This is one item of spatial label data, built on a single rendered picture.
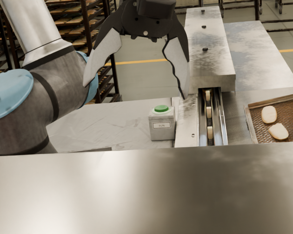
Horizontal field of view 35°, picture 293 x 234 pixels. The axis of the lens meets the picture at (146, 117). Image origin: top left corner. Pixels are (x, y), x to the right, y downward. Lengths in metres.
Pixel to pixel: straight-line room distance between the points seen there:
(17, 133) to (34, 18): 0.24
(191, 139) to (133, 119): 0.32
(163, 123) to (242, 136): 0.22
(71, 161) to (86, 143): 1.17
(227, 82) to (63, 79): 0.66
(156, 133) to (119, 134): 0.13
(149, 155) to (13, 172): 0.04
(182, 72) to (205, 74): 0.81
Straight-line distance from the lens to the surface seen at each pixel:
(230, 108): 1.46
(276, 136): 1.08
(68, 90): 0.96
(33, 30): 0.98
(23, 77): 0.92
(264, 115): 1.19
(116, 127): 1.40
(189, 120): 1.28
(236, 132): 1.30
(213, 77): 1.47
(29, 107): 0.91
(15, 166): 0.16
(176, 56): 0.67
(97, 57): 0.65
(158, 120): 1.25
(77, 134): 1.40
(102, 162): 0.15
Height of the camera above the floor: 1.37
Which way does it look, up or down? 22 degrees down
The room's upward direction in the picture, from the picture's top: 7 degrees counter-clockwise
